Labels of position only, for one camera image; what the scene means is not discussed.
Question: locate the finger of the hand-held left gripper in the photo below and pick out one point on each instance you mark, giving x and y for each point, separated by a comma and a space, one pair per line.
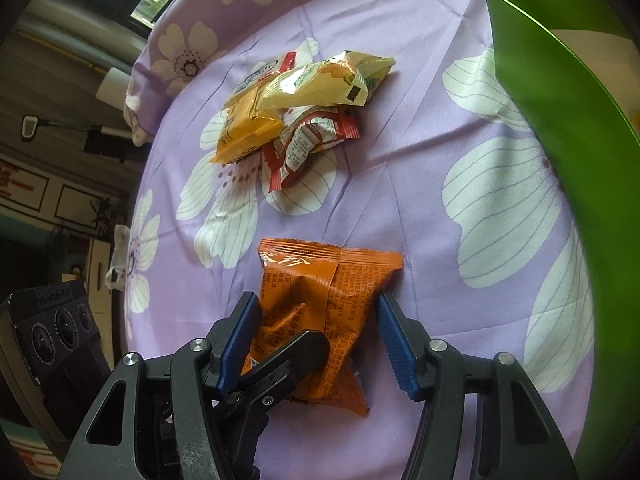
290, 362

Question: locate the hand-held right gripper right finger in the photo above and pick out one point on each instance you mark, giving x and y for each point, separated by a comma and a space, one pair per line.
395, 350

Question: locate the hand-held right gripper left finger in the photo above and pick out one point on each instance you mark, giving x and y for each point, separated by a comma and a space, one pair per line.
235, 347

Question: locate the orange snack packet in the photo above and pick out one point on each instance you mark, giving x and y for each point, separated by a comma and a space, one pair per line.
320, 300

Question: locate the white blue print snack packet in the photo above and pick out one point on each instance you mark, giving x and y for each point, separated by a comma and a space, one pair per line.
255, 77

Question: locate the green cardboard box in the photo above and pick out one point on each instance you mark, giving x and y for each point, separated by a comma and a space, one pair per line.
575, 125

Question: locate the wooden cabinet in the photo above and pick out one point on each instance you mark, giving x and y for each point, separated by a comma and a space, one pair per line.
60, 195

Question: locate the purple floral bed sheet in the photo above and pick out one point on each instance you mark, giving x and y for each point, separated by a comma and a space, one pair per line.
390, 170

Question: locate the black white device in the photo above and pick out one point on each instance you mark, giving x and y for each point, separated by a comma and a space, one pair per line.
102, 142

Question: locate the red white snack packet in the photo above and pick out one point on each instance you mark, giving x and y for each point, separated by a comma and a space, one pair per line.
305, 142

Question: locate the white roll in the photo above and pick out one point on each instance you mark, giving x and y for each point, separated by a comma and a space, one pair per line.
114, 87

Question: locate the pale yellow snack packet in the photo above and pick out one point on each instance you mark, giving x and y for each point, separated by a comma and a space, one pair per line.
320, 82

